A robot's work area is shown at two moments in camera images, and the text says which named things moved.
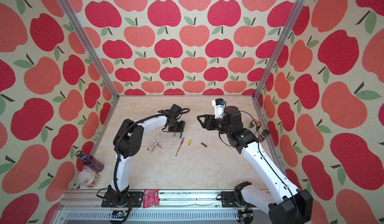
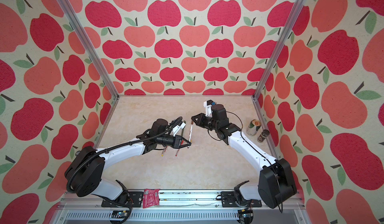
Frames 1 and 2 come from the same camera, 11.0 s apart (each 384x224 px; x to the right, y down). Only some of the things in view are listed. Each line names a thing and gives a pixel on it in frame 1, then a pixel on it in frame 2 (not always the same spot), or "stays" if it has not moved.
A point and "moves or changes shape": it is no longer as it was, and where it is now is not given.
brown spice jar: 264,134 stays
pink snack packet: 150,197 stays
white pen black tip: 153,142 moves or changes shape
